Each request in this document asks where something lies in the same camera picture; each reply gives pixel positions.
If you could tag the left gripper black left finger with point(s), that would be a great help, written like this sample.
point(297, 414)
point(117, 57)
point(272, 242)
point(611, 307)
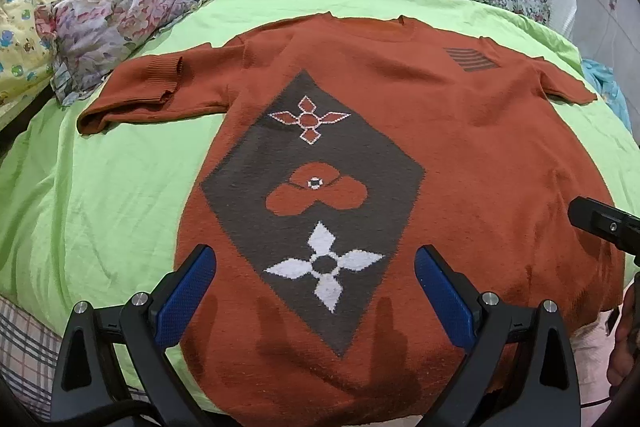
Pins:
point(113, 368)

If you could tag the plaid mattress cover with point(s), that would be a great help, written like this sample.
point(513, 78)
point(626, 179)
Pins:
point(29, 352)

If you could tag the rust orange knit sweater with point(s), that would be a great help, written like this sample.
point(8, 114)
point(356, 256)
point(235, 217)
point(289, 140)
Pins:
point(347, 144)

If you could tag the pink purple floral cloth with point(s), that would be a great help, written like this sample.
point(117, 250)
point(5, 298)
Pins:
point(89, 38)

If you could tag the teal patterned cloth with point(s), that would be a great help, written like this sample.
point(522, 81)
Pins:
point(601, 78)

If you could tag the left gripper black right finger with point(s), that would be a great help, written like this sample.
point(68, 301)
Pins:
point(518, 367)

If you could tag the person right hand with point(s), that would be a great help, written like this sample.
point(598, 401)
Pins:
point(621, 361)

